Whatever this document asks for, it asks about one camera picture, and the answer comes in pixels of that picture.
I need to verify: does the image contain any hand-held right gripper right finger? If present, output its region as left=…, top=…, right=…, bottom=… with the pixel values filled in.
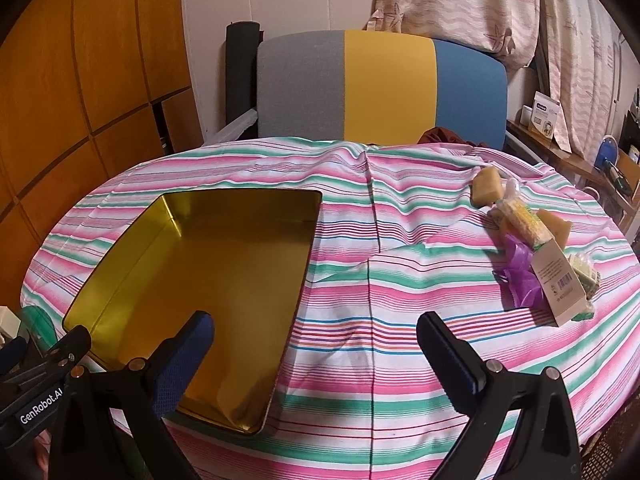
left=417, top=311, right=583, bottom=480

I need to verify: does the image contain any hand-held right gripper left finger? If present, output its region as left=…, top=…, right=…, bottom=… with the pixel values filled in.
left=50, top=311, right=216, bottom=480

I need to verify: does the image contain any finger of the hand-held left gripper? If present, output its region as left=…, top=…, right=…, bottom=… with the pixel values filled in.
left=0, top=337, right=27, bottom=373
left=0, top=326, right=92, bottom=393

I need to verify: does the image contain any gold tin box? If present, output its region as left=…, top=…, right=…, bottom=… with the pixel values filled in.
left=62, top=191, right=322, bottom=436

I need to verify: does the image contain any purple plastic packet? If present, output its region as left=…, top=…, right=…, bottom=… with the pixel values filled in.
left=492, top=232, right=546, bottom=308

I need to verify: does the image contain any cream carton box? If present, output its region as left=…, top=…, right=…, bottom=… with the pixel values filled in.
left=530, top=237, right=591, bottom=328

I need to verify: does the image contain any green patterned carton box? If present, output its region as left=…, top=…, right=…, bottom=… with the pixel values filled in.
left=567, top=252, right=601, bottom=307

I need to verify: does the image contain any yellow block sponge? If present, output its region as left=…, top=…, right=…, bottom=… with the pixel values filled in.
left=537, top=208, right=573, bottom=248
left=472, top=167, right=503, bottom=208

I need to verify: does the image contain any striped tablecloth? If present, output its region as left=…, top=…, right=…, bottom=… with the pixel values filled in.
left=20, top=137, right=640, bottom=480

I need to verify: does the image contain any dark red cloth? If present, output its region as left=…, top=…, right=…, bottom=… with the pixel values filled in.
left=417, top=127, right=488, bottom=149

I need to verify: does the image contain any wooden side shelf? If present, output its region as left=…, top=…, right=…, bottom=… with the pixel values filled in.
left=505, top=120, right=640, bottom=226

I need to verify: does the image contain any white box with face picture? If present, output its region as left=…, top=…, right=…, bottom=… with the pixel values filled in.
left=529, top=91, right=561, bottom=137

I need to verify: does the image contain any wooden wardrobe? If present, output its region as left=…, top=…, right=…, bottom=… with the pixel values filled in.
left=0, top=0, right=201, bottom=306

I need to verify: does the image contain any open wooden box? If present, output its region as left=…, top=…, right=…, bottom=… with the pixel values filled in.
left=617, top=146, right=640, bottom=187

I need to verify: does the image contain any grey yellow blue chair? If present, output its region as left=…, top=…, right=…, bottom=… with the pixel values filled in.
left=202, top=30, right=546, bottom=163

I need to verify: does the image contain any pink patterned curtain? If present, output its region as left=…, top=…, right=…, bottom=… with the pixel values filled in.
left=535, top=0, right=626, bottom=156

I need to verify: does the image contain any pink starfish print cloth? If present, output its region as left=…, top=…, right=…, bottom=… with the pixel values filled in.
left=372, top=0, right=541, bottom=68

